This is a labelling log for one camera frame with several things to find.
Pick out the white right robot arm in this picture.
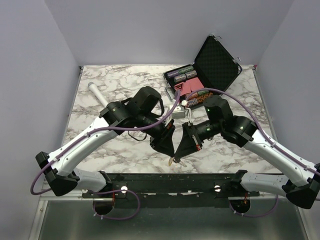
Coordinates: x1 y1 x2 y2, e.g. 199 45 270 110
173 95 320 209

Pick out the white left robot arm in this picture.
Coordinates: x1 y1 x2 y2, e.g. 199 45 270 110
35 86 175 198

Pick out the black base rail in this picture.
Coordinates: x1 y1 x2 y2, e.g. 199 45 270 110
82 170 259 209

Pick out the blue orange chip row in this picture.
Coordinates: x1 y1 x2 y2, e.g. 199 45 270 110
186 92 213 109

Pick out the red playing card deck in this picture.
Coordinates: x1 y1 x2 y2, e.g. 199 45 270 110
174 77 204 96

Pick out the brown green chip row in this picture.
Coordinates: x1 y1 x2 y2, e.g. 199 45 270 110
187 90 209 100

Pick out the white cylindrical tube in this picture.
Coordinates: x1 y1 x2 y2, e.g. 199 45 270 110
88 82 108 108

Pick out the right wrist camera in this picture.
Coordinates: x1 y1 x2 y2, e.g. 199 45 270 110
180 100 193 122

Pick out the yellow key tag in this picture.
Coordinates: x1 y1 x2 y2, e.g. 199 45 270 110
168 157 174 167

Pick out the black poker chip case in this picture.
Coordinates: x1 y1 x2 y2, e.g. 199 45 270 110
163 35 242 102

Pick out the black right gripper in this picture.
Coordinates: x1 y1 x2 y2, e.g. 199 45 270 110
175 119 223 157

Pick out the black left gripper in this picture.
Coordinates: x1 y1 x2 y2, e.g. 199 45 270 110
137 112 177 159

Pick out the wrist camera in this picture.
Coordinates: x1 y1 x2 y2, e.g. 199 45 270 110
168 104 186 120
180 100 193 122

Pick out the purple green chip row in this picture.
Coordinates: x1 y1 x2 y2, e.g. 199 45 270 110
167 65 194 78

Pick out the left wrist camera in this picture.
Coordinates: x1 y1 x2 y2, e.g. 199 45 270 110
168 104 186 120

